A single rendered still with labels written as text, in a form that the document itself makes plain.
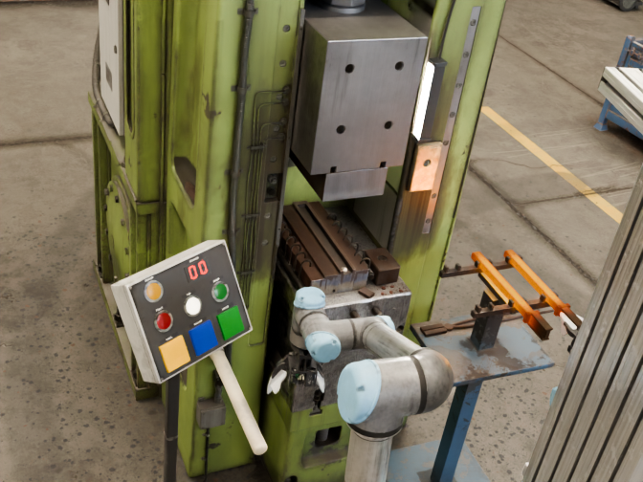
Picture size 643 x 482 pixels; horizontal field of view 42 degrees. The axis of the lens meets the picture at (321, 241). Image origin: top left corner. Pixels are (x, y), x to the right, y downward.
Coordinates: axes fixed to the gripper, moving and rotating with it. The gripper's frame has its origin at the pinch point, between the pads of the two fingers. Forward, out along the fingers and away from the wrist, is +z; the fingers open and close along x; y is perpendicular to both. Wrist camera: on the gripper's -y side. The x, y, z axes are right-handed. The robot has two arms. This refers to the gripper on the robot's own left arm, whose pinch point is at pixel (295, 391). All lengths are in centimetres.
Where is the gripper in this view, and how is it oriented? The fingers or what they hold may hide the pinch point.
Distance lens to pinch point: 230.8
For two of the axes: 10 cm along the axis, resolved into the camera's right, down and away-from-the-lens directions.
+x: 9.8, 0.1, 1.9
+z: -1.2, 8.2, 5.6
